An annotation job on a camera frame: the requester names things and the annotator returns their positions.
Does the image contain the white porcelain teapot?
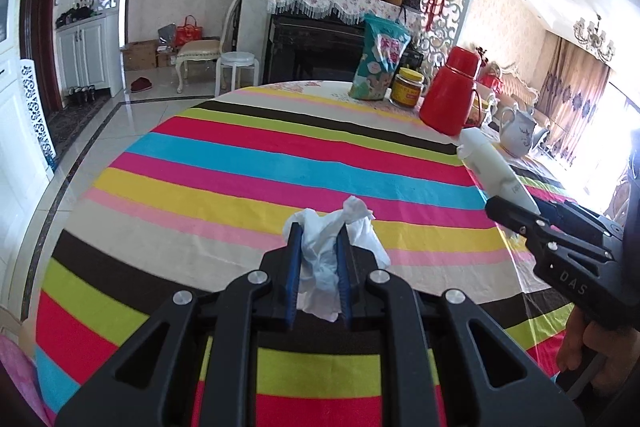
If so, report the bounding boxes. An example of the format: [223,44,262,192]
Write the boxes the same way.
[497,104,548,158]

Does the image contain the green snack bag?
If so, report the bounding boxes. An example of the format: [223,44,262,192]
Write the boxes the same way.
[348,13,412,102]

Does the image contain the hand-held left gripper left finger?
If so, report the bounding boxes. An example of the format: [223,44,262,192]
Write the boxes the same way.
[55,222,306,427]

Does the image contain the cardboard box on floor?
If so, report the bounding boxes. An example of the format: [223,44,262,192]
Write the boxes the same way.
[121,39,158,70]

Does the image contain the brown patterned curtain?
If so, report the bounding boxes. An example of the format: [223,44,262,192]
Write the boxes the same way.
[540,32,613,168]

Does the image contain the row of dark shoes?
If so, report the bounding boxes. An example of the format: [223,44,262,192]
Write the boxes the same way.
[67,85,98,105]

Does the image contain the white foam sheet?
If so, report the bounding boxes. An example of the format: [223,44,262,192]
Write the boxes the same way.
[456,128,542,215]

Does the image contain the red thermos jug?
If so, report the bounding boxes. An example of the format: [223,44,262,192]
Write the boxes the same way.
[419,47,483,136]

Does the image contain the pink trash bag bin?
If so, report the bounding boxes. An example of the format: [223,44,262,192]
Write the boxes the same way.
[0,332,56,427]

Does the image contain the striped colourful tablecloth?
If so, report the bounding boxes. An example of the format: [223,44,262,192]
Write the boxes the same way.
[35,79,601,427]

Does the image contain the white chair cream cushion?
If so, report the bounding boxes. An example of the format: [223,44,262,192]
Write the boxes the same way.
[175,0,246,95]

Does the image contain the dark wooden door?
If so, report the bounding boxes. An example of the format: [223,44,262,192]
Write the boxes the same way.
[20,0,66,112]

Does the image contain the chandelier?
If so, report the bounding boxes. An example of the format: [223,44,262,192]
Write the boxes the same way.
[572,14,617,62]

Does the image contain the white blue patterned panel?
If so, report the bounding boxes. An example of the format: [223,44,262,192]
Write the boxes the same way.
[20,59,57,168]

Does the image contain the low white shoe cabinet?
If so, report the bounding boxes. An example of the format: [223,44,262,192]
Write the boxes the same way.
[55,14,123,100]

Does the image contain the cream carved sofa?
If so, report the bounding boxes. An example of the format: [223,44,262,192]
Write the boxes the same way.
[480,62,541,108]

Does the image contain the person's right hand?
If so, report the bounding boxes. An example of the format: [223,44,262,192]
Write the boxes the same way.
[557,314,640,397]

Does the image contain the white round stool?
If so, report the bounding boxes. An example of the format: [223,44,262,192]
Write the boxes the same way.
[215,50,261,98]

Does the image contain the white plastic sheet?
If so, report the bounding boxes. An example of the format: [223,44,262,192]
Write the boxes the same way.
[295,195,392,323]

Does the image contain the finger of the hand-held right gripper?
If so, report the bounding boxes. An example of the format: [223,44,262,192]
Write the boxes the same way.
[486,196,613,264]
[537,201,623,244]

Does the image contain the yellow labelled jar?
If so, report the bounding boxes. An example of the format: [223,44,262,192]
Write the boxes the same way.
[390,68,426,109]

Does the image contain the red handbag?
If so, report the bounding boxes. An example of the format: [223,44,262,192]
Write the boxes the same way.
[175,16,205,48]

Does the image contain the black piano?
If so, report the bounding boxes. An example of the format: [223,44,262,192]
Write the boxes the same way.
[262,12,426,85]

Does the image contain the black bags on cabinet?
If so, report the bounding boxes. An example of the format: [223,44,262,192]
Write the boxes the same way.
[55,6,96,28]

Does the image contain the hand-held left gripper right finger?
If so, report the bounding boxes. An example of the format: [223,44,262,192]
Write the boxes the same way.
[336,227,586,427]

